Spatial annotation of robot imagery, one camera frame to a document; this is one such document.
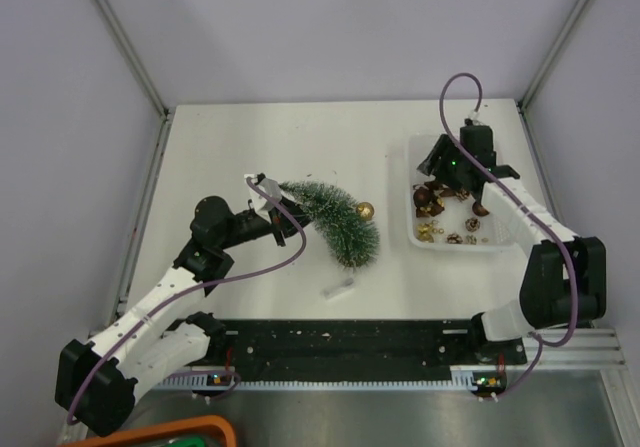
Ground clear battery box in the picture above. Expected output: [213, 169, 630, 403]
[321, 277, 354, 301]

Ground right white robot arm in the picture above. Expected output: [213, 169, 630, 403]
[417, 125, 607, 363]

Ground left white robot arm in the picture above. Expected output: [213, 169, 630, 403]
[54, 196, 310, 436]

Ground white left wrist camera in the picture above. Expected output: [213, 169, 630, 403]
[244, 174, 282, 222]

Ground white plastic basket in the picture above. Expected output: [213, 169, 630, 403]
[404, 134, 516, 253]

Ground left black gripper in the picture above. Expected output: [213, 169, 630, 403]
[218, 196, 322, 250]

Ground orange bin rim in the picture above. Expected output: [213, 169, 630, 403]
[67, 415, 238, 447]

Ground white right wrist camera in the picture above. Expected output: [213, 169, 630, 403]
[467, 110, 482, 125]

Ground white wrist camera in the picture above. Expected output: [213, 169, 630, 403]
[244, 174, 282, 222]
[467, 110, 482, 125]

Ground brown bauble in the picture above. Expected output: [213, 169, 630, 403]
[413, 187, 433, 208]
[472, 202, 490, 217]

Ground brown ribbon bow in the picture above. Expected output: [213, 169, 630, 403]
[411, 180, 470, 218]

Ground small green christmas tree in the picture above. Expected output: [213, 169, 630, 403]
[279, 180, 380, 270]

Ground gold bauble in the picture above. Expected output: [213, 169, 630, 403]
[356, 202, 375, 221]

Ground green bin lid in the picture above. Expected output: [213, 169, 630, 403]
[160, 433, 221, 447]

